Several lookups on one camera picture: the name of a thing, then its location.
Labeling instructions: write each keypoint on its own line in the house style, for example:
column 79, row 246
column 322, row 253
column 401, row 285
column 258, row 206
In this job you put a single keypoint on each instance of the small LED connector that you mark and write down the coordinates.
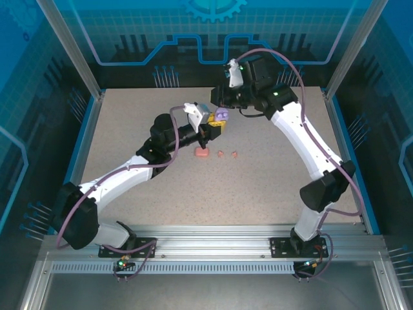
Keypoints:
column 123, row 263
column 309, row 264

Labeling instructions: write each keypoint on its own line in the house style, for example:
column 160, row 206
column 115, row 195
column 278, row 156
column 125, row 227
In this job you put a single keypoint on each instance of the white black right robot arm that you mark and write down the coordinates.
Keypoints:
column 306, row 139

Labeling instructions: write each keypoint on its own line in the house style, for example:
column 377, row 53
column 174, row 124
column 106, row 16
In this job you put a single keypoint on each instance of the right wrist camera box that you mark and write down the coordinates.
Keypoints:
column 235, row 76

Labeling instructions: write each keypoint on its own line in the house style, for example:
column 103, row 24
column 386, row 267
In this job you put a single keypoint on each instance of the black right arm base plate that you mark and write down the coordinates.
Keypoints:
column 280, row 247

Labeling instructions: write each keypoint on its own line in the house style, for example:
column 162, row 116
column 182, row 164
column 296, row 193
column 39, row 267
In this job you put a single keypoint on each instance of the coral earbud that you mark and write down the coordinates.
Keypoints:
column 220, row 153
column 234, row 154

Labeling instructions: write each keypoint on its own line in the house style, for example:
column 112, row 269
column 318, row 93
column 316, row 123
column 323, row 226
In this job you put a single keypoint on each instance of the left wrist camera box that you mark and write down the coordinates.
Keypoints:
column 197, row 114

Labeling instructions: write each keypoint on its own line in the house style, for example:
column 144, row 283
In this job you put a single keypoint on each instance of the aluminium corner post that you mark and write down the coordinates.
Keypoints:
column 353, row 48
column 72, row 48

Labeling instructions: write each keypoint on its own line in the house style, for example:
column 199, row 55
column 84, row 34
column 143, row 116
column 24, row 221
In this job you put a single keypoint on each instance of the blue table edge strip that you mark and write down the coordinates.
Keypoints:
column 346, row 145
column 79, row 145

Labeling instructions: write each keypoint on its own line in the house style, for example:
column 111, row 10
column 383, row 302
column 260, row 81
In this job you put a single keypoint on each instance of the purple round charging case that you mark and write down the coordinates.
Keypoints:
column 222, row 113

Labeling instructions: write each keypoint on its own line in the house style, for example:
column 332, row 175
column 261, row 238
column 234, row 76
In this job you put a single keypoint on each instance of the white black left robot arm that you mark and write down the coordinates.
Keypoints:
column 113, row 181

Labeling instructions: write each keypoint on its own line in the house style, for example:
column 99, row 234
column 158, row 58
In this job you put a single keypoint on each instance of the coral rectangular charging case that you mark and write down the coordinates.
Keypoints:
column 200, row 153

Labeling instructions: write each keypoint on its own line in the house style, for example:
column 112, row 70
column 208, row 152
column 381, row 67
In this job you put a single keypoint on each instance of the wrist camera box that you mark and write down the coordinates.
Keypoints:
column 197, row 114
column 235, row 76

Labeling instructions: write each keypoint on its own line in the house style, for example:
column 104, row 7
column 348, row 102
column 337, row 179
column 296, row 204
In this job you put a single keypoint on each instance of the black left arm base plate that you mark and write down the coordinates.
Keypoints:
column 142, row 247

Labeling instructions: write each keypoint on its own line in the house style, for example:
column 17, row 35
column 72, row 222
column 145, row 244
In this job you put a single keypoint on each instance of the aluminium tray frame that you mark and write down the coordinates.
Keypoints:
column 209, row 290

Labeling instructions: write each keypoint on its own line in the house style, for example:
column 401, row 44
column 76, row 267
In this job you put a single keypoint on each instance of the aluminium mounting rail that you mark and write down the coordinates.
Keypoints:
column 209, row 239

